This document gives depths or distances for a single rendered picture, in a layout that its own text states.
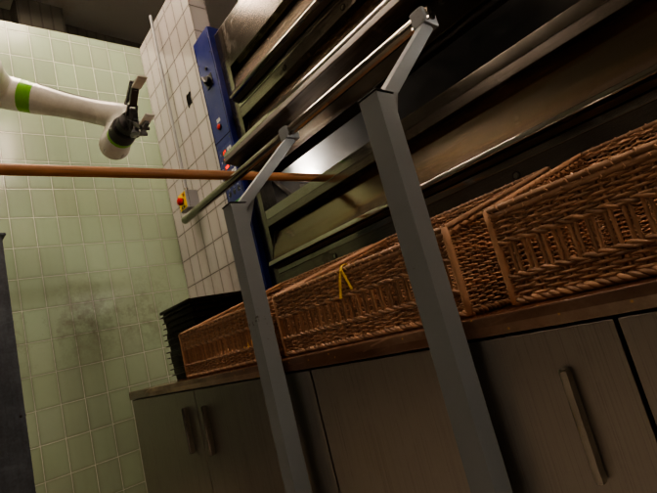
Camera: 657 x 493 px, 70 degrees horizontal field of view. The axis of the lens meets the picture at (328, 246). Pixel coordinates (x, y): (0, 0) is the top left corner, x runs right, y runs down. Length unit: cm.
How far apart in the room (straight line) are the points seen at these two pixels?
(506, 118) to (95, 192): 215
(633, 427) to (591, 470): 7
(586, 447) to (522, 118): 83
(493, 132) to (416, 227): 67
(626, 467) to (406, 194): 43
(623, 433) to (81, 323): 232
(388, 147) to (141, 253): 217
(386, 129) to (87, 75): 257
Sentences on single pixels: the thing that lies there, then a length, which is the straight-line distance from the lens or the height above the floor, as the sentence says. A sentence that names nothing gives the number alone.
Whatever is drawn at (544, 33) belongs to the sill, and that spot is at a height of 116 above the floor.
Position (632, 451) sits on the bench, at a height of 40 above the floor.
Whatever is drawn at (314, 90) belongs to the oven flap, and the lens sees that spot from 164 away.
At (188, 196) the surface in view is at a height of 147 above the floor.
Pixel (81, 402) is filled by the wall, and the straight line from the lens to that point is 256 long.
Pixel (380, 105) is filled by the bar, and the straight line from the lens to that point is 75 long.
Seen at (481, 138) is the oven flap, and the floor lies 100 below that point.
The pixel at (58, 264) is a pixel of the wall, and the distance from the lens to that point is 264.
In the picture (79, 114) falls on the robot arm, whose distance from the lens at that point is 205.
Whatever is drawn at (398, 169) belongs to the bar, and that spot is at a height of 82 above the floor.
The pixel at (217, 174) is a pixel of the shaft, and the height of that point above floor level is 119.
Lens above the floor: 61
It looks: 10 degrees up
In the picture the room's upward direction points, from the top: 15 degrees counter-clockwise
